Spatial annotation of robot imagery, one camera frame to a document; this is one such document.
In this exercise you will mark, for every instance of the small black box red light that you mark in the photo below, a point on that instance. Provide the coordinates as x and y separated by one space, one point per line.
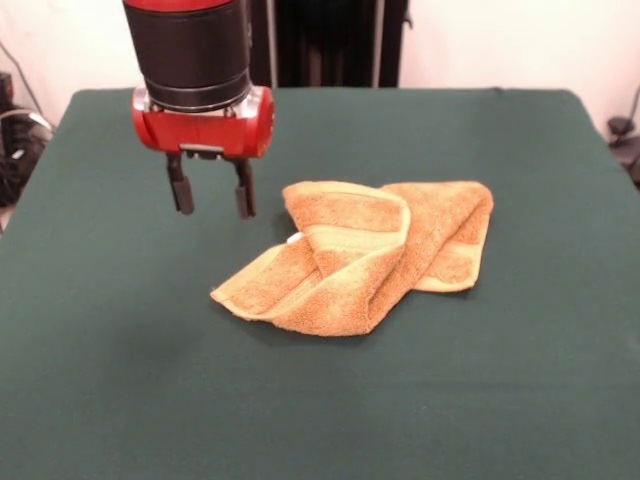
5 90

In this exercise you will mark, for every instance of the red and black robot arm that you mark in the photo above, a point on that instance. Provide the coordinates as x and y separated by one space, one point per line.
190 50

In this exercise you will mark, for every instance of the dark green tablecloth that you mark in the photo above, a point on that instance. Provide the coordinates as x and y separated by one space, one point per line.
150 375

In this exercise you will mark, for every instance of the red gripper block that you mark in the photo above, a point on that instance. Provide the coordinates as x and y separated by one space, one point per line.
200 132

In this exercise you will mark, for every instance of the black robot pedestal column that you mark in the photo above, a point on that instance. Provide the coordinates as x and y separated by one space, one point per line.
340 45

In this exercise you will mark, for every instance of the tan terry towel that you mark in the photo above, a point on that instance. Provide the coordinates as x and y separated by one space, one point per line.
350 270

